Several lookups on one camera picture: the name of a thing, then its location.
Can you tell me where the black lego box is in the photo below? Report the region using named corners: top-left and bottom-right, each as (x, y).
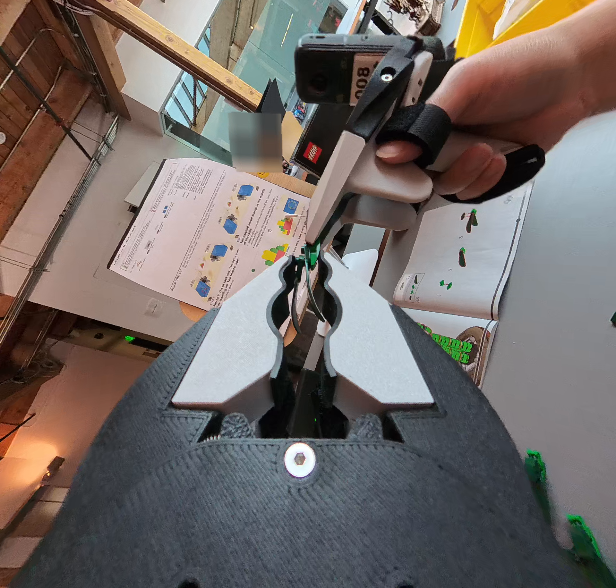
top-left (290, 101), bottom-right (348, 181)

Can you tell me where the person's right hand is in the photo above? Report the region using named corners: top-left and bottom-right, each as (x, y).
top-left (375, 0), bottom-right (616, 201)

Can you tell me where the yellow plastic bin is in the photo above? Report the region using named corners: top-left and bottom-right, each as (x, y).
top-left (454, 0), bottom-right (616, 61)

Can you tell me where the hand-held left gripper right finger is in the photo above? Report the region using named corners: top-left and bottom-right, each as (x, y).
top-left (319, 253), bottom-right (436, 426)

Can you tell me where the bright green lego piece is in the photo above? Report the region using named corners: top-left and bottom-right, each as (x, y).
top-left (565, 513), bottom-right (609, 576)
top-left (524, 449), bottom-right (550, 521)

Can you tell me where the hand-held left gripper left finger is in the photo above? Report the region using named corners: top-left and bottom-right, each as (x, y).
top-left (171, 255), bottom-right (295, 423)

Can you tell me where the green lego leaf piece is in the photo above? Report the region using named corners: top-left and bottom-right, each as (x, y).
top-left (288, 241), bottom-right (329, 336)

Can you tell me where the white chair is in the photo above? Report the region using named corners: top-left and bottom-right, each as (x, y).
top-left (341, 249), bottom-right (382, 287)

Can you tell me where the lego instruction booklet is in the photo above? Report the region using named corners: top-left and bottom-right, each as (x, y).
top-left (392, 179), bottom-right (536, 391)

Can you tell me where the wooden railing beam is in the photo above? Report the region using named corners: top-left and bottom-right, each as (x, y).
top-left (79, 0), bottom-right (263, 113)

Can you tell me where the large printed instruction sheet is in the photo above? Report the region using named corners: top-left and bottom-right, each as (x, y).
top-left (107, 157), bottom-right (313, 312)

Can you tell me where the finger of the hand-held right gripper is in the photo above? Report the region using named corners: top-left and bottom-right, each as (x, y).
top-left (303, 130), bottom-right (372, 247)

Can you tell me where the brown wooden model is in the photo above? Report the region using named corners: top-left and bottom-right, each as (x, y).
top-left (382, 0), bottom-right (446, 35)

